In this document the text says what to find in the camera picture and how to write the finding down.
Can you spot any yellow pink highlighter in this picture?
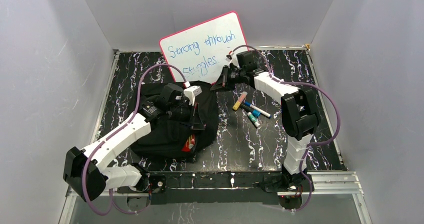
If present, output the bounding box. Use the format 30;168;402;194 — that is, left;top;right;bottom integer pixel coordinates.
232;92;248;111

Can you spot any black student backpack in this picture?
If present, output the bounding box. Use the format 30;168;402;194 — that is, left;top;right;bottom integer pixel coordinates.
130;81;220;159

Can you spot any pink framed whiteboard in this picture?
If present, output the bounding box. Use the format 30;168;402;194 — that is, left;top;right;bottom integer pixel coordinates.
159;11;248;83

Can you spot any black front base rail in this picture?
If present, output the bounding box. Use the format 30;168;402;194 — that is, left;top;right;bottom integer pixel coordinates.
148;171;315;208

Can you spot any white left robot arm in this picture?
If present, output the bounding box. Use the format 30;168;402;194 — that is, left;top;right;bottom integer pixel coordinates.
63;92;161;203

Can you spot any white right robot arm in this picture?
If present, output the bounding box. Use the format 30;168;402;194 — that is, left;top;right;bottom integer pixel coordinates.
211;51;321;192

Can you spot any red Treehouse book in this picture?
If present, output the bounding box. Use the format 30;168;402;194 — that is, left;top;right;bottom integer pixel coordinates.
182;134;196;152

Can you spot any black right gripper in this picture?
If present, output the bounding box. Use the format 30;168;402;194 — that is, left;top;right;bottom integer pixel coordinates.
211;65;246;91

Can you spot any blue capped white marker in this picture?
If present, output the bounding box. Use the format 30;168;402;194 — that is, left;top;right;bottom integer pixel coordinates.
244;101;271;118

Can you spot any black marker pen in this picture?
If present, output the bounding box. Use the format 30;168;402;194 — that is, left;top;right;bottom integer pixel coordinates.
240;103;261;117

